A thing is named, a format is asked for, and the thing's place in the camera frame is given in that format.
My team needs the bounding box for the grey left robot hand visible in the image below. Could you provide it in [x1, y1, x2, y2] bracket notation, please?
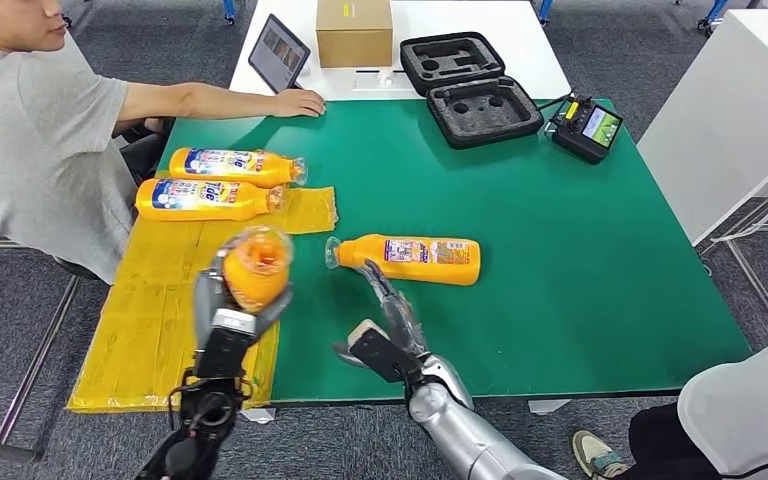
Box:
[191, 246, 295, 346]

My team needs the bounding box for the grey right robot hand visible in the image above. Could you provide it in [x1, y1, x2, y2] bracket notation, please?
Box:
[357, 259, 430, 360]

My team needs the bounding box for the person's right hand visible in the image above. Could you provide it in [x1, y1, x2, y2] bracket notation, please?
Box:
[271, 87, 328, 119]

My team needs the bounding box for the orange detergent bottle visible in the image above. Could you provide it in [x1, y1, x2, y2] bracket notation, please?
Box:
[167, 146, 309, 190]
[323, 233, 483, 287]
[221, 226, 295, 316]
[134, 177, 286, 223]

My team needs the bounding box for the black tablet on stand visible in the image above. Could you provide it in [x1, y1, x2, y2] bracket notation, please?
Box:
[247, 13, 312, 95]

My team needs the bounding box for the brown cardboard box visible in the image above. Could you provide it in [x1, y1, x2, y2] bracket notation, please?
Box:
[315, 0, 394, 69]

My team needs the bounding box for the black stool seat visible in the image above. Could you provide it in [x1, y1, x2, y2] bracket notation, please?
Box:
[52, 256, 100, 283]

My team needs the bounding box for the white table foot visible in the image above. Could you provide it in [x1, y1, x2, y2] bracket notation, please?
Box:
[528, 399, 574, 417]

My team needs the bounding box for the black foam lined case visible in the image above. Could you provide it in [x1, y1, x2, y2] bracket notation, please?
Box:
[399, 31, 546, 150]

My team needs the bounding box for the person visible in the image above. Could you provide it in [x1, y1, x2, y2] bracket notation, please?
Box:
[0, 0, 328, 286]
[569, 323, 768, 480]

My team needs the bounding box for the white table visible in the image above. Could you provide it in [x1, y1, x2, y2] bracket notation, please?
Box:
[228, 0, 572, 102]
[636, 9, 768, 248]

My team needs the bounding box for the black remote controller with screen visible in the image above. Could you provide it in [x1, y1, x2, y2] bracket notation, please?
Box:
[550, 94, 625, 166]

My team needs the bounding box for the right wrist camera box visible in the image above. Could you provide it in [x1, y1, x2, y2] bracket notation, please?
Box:
[346, 319, 425, 386]

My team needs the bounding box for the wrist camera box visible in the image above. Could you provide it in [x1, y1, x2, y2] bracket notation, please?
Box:
[346, 319, 425, 386]
[193, 307, 258, 380]

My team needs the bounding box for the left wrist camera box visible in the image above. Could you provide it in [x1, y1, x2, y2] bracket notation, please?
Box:
[193, 307, 258, 380]

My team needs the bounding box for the grey metal table frame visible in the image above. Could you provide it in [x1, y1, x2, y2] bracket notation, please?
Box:
[0, 239, 84, 465]
[695, 168, 768, 336]

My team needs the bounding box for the black cable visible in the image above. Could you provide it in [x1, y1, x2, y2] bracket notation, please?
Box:
[534, 87, 577, 114]

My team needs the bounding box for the white cord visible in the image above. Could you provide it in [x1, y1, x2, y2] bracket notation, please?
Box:
[708, 192, 768, 246]

